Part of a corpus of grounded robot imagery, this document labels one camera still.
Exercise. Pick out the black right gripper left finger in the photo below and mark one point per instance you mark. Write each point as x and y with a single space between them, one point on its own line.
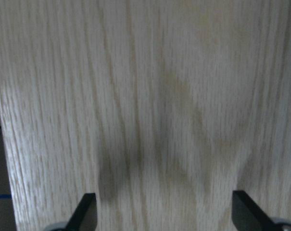
85 216

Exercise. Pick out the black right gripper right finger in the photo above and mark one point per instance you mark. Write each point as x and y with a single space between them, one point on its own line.
248 216

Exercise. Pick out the wooden drawer cabinet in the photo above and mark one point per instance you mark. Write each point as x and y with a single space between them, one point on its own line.
160 107

